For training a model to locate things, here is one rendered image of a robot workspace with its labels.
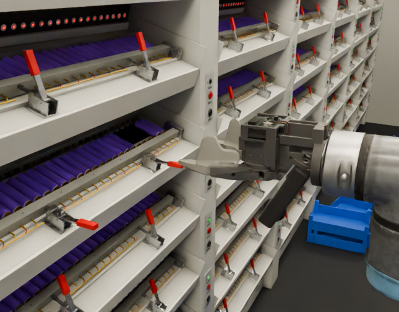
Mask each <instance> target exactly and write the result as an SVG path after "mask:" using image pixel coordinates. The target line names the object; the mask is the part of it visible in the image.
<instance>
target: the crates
mask: <svg viewBox="0 0 399 312"><path fill-rule="evenodd" d="M373 206H374V203H371V202H370V203H368V202H364V201H358V200H355V199H350V198H347V197H339V198H338V199H337V200H336V201H334V202H333V203H332V204H331V205H330V206H326V205H322V204H319V200H315V205H314V208H313V210H312V212H311V213H310V214H309V221H308V230H307V242H311V243H316V244H320V245H325V246H330V247H334V248H339V249H345V250H348V251H354V252H357V253H363V254H365V252H366V247H369V241H370V235H371V233H369V224H370V219H371V213H372V210H373Z"/></svg>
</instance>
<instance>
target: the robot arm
mask: <svg viewBox="0 0 399 312"><path fill-rule="evenodd" d="M265 116H269V117H265ZM280 118H281V119H280ZM328 126H329V123H321V122H315V121H303V120H296V119H291V116H285V115H273V114H266V113H258V114H257V116H255V117H253V118H252V119H250V120H249V121H247V122H246V123H244V124H240V122H239V121H238V120H237V119H232V120H231V121H230V123H229V126H228V130H227V133H226V138H225V141H220V140H217V138H216V137H215V136H213V135H206V136H204V137H203V138H202V140H201V143H200V148H199V153H198V156H197V160H193V159H179V164H180V165H182V166H184V167H186V168H187V169H189V170H192V171H195V172H197V173H201V174H203V175H209V176H211V177H215V178H222V179H226V180H237V181H244V180H257V181H271V180H278V181H280V180H282V178H283V177H284V176H285V175H286V174H287V173H288V171H289V170H290V168H291V167H292V166H293V164H294V165H295V167H294V169H293V171H292V172H291V173H290V175H289V176H288V177H287V179H286V180H285V182H284V183H283V184H282V186H281V187H280V188H279V190H278V191H277V193H276V194H275V195H274V197H273V198H270V199H268V200H266V201H265V202H264V204H263V206H262V213H261V215H260V216H259V218H258V220H259V222H260V223H262V224H263V225H265V226H266V227H267V228H272V227H273V225H274V224H275V222H278V221H280V220H282V219H283V218H284V217H285V215H286V210H287V207H288V206H289V204H290V203H291V201H292V200H293V199H294V197H295V196H296V195H297V193H298V192H299V191H300V190H301V188H302V187H303V186H304V184H305V183H306V181H307V180H308V179H309V177H310V179H311V185H314V186H321V187H322V191H323V192H324V194H329V195H333V196H340V197H347V198H350V199H355V200H358V201H364V202H371V203H374V211H373V216H372V226H371V235H370V241H369V251H368V256H367V258H366V264H367V269H366V275H367V279H368V281H369V283H370V284H371V285H372V286H373V287H374V288H375V289H376V290H377V291H378V292H380V293H381V294H384V295H385V296H387V297H389V298H391V299H394V300H397V301H399V137H392V136H381V135H373V134H366V133H362V132H351V131H340V130H333V131H332V132H331V134H330V135H329V136H328ZM240 160H242V161H243V162H242V163H241V164H239V161H240Z"/></svg>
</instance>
